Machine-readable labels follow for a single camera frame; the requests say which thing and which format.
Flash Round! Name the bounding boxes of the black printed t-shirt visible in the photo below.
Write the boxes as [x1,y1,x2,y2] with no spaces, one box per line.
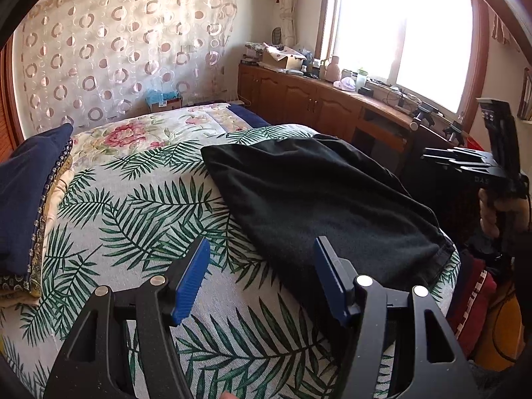
[200,132,458,333]

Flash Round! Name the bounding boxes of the folded navy blue clothes stack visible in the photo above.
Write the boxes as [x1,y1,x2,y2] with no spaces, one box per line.
[0,123,73,276]

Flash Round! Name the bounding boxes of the person's right hand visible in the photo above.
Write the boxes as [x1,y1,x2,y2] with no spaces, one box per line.
[479,189,531,239]

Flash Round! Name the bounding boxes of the red patterned cloth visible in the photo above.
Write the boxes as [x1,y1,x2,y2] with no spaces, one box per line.
[446,249,497,357]

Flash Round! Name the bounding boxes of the folded patterned cloth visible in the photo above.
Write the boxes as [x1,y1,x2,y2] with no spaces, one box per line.
[1,139,74,308]

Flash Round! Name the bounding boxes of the wooden framed window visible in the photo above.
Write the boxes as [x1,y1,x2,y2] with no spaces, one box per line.
[315,0,489,131]

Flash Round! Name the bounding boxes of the palm leaf print bedspread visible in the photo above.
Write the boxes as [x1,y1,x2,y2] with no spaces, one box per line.
[1,124,336,398]

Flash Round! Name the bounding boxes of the floral quilt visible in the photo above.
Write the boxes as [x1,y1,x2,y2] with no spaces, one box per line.
[47,103,251,221]

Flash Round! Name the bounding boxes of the long wooden sideboard cabinet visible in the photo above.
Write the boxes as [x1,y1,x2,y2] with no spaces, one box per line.
[237,64,451,173]

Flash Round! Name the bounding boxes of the wooden louvered wardrobe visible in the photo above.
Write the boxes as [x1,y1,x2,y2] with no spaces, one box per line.
[0,37,24,162]

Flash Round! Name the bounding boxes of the open cardboard box on cabinet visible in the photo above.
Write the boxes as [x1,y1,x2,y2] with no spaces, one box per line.
[261,45,306,70]

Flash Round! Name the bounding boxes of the navy blue blanket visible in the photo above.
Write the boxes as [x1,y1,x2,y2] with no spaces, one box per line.
[228,104,270,128]

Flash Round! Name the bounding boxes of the blue tissue box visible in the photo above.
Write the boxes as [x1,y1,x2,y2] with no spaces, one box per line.
[145,90,183,113]

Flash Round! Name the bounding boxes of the sheer circle pattern curtain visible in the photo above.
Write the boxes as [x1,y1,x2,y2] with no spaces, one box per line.
[13,0,237,134]

